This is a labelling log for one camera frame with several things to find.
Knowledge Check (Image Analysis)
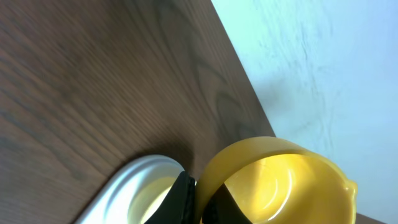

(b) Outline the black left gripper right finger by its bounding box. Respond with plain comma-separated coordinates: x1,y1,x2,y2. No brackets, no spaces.
201,184,252,224

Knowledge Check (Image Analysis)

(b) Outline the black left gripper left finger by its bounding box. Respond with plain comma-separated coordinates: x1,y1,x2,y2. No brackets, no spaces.
145,171,195,224

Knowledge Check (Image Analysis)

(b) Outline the yellow plastic measuring scoop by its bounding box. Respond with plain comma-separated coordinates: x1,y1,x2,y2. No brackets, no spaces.
194,136,358,224

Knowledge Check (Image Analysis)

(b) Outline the pale yellow bowl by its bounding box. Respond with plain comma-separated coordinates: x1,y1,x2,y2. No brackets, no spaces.
127,177,176,224

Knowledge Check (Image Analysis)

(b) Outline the white digital kitchen scale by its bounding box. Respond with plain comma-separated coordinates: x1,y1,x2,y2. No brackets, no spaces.
75,155,184,224

